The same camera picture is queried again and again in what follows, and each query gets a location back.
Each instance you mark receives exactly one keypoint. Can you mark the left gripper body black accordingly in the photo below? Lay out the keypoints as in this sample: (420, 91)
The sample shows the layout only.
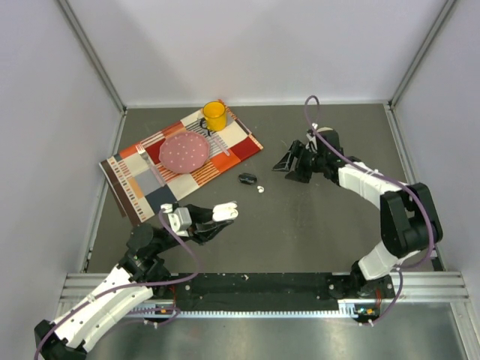
(191, 232)

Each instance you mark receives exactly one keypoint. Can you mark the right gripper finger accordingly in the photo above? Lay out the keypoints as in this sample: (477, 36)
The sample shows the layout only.
(286, 162)
(300, 174)

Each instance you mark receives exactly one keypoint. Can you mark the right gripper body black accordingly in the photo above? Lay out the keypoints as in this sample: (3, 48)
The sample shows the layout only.
(306, 157)

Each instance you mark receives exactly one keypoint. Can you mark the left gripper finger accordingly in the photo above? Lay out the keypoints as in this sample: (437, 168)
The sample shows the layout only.
(207, 231)
(199, 213)

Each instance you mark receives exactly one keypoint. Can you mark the white earbud charging case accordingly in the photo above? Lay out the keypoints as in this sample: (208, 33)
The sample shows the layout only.
(221, 212)

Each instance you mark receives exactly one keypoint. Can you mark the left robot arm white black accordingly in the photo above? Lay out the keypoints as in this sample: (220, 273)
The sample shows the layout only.
(138, 276)

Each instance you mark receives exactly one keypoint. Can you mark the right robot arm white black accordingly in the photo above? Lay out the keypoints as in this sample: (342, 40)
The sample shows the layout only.
(409, 222)

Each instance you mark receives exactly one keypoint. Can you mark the cream enamel mug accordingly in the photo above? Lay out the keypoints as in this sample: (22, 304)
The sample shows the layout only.
(324, 129)

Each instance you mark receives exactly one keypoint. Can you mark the pink dotted plate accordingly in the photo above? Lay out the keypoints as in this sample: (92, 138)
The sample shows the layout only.
(184, 152)

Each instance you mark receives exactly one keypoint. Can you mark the patterned orange placemat cloth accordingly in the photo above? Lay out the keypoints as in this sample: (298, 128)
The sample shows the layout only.
(138, 193)

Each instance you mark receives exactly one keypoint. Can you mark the yellow mug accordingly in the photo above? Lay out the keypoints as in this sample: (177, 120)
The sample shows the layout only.
(213, 116)

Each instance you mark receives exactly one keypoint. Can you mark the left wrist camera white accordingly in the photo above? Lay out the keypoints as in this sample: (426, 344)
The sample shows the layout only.
(179, 218)

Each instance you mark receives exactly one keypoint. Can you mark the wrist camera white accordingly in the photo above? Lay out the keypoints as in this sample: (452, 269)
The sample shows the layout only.
(179, 218)
(312, 138)

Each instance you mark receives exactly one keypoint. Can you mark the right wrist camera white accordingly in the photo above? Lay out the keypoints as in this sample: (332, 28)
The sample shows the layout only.
(312, 138)

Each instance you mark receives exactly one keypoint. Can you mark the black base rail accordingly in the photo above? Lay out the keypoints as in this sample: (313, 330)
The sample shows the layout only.
(318, 291)

